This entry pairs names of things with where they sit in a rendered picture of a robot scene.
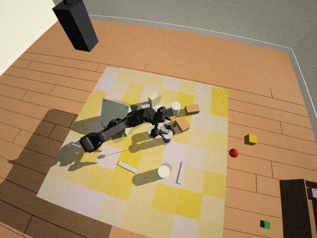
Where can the pale yellow cube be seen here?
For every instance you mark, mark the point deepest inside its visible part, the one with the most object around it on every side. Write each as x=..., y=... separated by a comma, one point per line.
x=153, y=99

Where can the tan rectangular block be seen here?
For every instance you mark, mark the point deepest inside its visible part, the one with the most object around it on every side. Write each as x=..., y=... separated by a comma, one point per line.
x=192, y=109
x=182, y=124

